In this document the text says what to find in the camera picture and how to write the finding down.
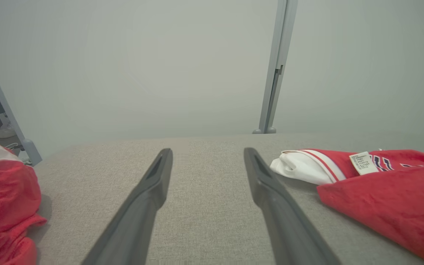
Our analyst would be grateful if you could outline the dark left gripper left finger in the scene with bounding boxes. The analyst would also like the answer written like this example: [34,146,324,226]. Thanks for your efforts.
[81,148,173,265]

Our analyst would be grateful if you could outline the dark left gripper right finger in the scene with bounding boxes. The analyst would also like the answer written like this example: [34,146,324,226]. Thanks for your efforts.
[244,147,342,265]

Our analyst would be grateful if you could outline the red white basketball jersey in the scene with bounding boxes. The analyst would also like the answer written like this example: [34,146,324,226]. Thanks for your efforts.
[269,148,424,265]

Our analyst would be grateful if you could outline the red shorts with white stripe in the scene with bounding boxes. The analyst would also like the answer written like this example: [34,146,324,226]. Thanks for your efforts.
[0,142,47,265]

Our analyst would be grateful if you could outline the white shoe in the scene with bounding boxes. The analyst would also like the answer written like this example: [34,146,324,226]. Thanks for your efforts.
[0,112,16,139]

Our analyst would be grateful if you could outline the black floor cables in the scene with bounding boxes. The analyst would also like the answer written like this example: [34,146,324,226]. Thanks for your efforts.
[5,143,33,165]

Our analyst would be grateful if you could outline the grey double partition post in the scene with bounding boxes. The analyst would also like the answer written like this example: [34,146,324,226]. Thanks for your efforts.
[252,0,298,134]

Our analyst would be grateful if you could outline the grey single partition post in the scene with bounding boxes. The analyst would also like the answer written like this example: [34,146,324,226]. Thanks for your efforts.
[0,37,43,166]

